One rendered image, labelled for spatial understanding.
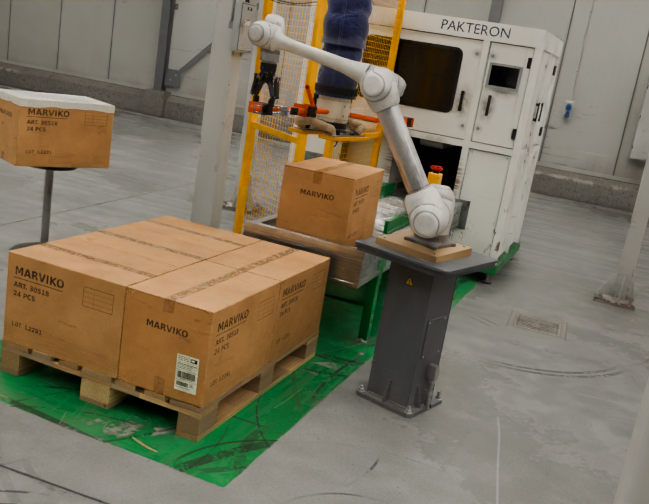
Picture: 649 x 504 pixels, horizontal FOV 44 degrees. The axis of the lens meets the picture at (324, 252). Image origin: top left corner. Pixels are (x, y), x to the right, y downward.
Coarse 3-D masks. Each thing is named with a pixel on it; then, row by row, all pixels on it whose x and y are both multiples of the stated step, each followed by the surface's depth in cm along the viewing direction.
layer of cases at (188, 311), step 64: (64, 256) 338; (128, 256) 353; (192, 256) 370; (256, 256) 388; (320, 256) 408; (64, 320) 328; (128, 320) 316; (192, 320) 304; (256, 320) 339; (192, 384) 309
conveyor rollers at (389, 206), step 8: (384, 200) 603; (392, 200) 609; (400, 200) 616; (384, 208) 574; (392, 208) 574; (400, 208) 580; (376, 216) 540; (384, 216) 539; (392, 216) 545; (376, 224) 512; (384, 224) 512; (408, 224) 525; (376, 232) 485; (392, 232) 492
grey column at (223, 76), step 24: (216, 24) 496; (216, 48) 498; (216, 72) 501; (216, 96) 504; (216, 120) 507; (216, 144) 510; (216, 168) 513; (216, 192) 518; (192, 216) 526; (216, 216) 526
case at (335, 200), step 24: (288, 168) 422; (312, 168) 423; (336, 168) 438; (360, 168) 454; (288, 192) 424; (312, 192) 420; (336, 192) 415; (360, 192) 426; (288, 216) 426; (312, 216) 422; (336, 216) 418; (360, 216) 438; (336, 240) 420
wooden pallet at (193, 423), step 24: (312, 336) 411; (24, 360) 344; (48, 360) 335; (288, 360) 404; (96, 384) 327; (120, 384) 322; (240, 384) 339; (264, 384) 365; (192, 408) 311; (216, 408) 322; (240, 408) 345; (192, 432) 313
